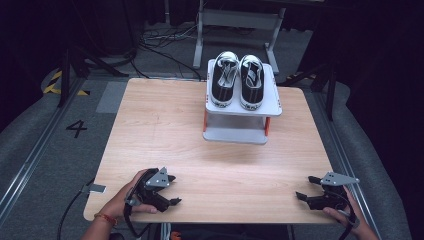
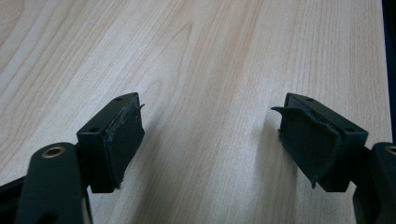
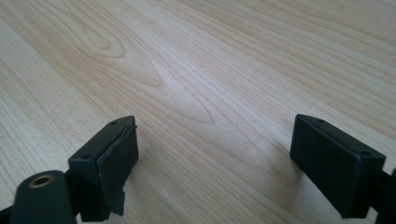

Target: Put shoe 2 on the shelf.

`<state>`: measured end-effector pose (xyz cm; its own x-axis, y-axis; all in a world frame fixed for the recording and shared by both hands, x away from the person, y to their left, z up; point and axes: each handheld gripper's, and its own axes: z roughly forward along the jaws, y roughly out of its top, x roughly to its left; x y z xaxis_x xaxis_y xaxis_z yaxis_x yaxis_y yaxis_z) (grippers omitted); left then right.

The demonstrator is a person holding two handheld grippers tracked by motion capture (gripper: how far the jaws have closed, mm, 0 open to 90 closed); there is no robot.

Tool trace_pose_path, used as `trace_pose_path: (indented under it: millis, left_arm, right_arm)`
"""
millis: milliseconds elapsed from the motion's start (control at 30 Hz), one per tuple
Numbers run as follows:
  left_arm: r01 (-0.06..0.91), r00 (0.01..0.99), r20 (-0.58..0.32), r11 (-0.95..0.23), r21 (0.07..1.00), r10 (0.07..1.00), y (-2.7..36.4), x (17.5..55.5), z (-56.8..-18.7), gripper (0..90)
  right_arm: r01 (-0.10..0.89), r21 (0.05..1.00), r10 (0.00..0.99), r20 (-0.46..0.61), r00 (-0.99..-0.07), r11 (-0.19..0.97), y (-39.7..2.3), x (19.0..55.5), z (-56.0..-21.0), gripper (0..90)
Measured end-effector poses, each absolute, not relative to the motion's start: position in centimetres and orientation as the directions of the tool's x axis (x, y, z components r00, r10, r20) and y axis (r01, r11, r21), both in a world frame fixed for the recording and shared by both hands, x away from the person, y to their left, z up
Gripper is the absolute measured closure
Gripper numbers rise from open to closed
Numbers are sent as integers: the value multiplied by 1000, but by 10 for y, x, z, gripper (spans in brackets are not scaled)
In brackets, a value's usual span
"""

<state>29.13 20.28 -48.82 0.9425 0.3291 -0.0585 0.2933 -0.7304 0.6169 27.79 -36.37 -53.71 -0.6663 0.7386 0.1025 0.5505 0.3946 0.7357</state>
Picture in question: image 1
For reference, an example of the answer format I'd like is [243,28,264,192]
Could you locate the yellow and black floor tape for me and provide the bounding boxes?
[42,69,92,98]

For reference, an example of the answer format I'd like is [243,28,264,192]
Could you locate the black tripod stand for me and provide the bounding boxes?
[57,44,130,109]

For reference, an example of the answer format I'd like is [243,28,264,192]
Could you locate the right hand-held gripper cable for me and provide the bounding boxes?
[337,199,362,240]

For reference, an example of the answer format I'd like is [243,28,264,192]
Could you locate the grey metal floor rail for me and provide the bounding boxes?
[0,79,86,218]
[309,89,383,240]

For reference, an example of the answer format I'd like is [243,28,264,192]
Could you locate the thin black clamp cable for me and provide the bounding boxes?
[56,179,96,240]

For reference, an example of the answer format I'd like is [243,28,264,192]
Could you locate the white table leg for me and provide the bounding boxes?
[159,222,172,240]

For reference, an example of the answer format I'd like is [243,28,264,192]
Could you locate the grey table edge clamp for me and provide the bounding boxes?
[80,182,108,195]

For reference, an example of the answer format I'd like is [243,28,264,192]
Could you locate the white two-tier shoe rack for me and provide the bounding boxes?
[202,59,284,145]

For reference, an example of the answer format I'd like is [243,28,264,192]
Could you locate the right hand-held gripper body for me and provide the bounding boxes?
[305,171,361,212]

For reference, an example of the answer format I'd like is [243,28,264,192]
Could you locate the red and gold bracelet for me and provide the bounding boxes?
[93,212,119,228]

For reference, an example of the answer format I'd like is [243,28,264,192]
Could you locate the hand-held gripper cable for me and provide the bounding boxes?
[337,199,362,240]
[123,203,152,240]

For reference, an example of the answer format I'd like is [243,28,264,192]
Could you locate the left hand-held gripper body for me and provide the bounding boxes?
[124,167,172,214]

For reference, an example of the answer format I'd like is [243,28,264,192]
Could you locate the grey metal stand frame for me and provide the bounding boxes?
[192,0,288,76]

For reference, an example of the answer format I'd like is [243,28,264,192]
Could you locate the left hand-held gripper cable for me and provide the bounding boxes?
[123,203,152,240]

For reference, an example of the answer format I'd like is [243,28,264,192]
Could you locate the bundle of floor cables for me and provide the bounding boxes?
[131,24,204,82]

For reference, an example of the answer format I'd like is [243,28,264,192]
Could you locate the black and white canvas shoe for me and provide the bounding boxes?
[210,50,241,110]
[238,54,266,111]

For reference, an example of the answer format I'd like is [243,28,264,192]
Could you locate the person's left hand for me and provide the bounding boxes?
[97,168,159,222]

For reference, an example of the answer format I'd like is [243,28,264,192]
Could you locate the black metal stand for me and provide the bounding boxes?
[283,61,338,123]

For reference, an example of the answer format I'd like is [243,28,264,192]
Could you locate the person's right hand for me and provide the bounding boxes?
[322,185,372,236]

